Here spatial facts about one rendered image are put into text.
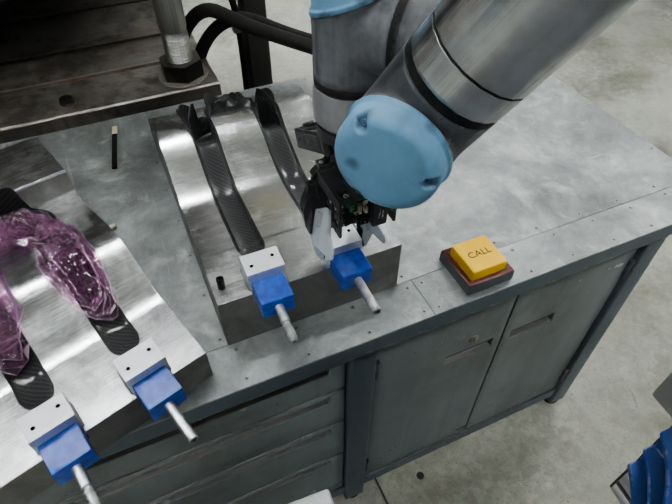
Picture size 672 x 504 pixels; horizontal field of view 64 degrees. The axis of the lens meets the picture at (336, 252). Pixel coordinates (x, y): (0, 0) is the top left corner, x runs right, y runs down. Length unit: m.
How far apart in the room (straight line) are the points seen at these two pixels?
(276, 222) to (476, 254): 0.30
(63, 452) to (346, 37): 0.50
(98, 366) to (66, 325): 0.07
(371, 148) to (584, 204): 0.72
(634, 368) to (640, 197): 0.89
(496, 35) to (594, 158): 0.85
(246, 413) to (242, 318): 0.24
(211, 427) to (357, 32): 0.65
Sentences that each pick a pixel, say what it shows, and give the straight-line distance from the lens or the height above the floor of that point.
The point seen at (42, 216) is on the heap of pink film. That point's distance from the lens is 0.88.
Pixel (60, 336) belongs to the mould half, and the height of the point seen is 0.86.
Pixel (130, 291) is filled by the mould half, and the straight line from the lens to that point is 0.76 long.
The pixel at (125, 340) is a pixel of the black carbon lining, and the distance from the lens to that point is 0.73.
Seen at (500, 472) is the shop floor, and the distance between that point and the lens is 1.57.
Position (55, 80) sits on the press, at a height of 0.78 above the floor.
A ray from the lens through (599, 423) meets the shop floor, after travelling 1.73.
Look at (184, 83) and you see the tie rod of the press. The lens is 1.32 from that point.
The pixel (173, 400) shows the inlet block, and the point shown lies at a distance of 0.66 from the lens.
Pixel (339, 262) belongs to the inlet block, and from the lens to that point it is 0.69.
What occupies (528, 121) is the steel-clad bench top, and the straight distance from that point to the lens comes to 1.19.
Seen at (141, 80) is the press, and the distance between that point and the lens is 1.37.
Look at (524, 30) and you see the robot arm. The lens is 0.29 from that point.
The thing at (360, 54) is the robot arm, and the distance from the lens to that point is 0.48.
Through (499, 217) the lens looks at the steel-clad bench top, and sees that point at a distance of 0.94.
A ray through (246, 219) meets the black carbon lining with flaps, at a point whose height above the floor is 0.88.
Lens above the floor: 1.42
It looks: 47 degrees down
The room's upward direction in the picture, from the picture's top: straight up
